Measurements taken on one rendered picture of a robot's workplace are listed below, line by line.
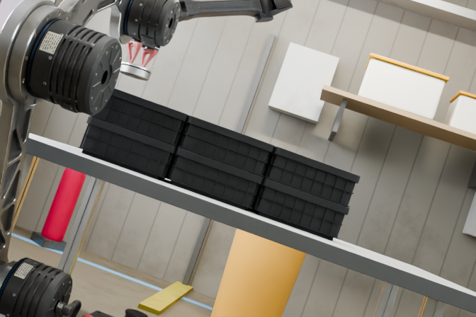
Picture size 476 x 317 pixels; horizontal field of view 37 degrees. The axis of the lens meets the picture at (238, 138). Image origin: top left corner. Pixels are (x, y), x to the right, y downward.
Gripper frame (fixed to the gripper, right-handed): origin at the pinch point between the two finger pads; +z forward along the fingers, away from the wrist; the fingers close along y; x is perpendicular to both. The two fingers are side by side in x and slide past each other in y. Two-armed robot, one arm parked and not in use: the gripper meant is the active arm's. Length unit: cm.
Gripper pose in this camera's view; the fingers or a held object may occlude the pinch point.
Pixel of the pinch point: (136, 64)
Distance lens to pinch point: 239.0
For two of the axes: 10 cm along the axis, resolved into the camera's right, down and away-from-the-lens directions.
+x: 7.1, 1.6, -6.8
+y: -6.4, -2.5, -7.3
